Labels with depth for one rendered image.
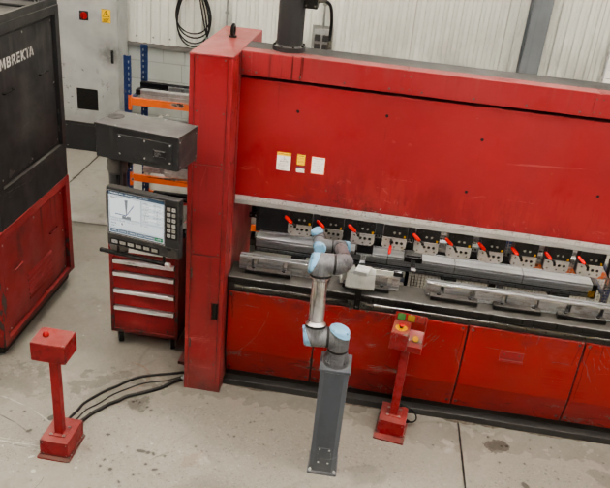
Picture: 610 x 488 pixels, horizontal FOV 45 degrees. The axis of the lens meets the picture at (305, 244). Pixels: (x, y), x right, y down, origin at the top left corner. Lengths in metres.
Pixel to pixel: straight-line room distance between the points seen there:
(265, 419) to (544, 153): 2.43
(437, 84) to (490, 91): 0.30
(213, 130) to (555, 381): 2.69
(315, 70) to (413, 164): 0.80
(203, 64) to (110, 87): 4.85
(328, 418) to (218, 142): 1.72
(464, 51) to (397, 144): 4.40
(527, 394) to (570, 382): 0.28
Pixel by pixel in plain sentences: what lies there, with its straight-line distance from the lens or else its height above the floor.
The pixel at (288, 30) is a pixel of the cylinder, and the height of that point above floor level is 2.42.
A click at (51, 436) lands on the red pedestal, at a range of 4.74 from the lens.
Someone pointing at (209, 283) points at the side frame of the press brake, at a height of 0.86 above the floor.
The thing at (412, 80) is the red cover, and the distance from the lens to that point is 4.26.
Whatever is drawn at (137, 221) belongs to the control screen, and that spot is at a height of 1.43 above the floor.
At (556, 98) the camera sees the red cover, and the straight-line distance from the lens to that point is 4.35.
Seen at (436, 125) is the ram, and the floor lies 2.00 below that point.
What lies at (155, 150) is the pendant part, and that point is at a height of 1.85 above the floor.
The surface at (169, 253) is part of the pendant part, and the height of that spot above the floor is 1.28.
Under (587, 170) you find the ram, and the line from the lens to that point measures 4.54.
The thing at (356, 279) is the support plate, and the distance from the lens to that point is 4.59.
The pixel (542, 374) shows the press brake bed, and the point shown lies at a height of 0.49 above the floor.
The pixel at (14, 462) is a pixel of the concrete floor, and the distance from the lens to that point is 4.80.
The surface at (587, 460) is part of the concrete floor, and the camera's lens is 5.29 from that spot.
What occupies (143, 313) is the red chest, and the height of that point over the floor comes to 0.32.
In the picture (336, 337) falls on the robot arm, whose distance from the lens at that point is 4.06.
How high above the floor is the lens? 3.22
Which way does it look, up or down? 27 degrees down
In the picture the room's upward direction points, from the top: 6 degrees clockwise
